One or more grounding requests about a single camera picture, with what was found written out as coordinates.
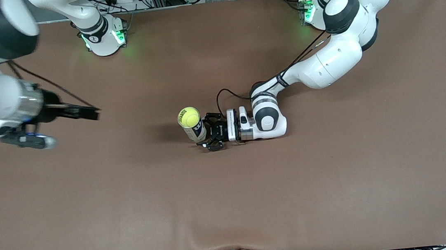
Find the yellow-green tennis ball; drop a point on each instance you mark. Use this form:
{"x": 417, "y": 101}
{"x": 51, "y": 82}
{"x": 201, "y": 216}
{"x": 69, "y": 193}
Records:
{"x": 189, "y": 117}

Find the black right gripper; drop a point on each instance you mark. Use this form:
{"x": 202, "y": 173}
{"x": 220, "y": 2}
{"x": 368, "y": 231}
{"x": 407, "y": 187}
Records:
{"x": 52, "y": 110}

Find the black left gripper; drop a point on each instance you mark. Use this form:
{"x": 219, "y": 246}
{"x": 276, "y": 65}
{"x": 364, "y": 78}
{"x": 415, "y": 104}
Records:
{"x": 218, "y": 131}

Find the brown table cover mat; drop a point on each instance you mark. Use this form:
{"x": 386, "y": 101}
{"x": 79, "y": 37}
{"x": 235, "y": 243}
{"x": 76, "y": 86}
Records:
{"x": 231, "y": 207}

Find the white blue tennis ball can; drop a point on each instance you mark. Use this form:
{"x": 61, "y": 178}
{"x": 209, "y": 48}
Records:
{"x": 198, "y": 133}

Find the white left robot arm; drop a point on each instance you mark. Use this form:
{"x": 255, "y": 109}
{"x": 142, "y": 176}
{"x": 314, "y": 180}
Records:
{"x": 324, "y": 64}

